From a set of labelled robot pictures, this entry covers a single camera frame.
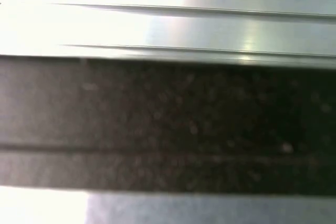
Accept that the black open PC case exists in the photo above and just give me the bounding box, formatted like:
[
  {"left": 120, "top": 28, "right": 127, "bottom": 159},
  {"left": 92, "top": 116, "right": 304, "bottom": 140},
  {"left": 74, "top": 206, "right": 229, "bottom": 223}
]
[{"left": 0, "top": 55, "right": 336, "bottom": 224}]

